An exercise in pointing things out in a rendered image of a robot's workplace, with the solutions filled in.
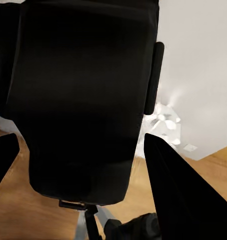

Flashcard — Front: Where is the digital camera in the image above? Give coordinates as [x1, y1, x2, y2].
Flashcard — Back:
[0, 0, 165, 211]

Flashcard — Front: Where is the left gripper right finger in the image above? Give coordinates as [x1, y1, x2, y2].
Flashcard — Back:
[143, 133, 227, 240]

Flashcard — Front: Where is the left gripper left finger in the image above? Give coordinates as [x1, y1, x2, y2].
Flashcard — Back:
[0, 133, 20, 183]

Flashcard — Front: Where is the camera tripod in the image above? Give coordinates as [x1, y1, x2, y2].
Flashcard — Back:
[73, 204, 162, 240]

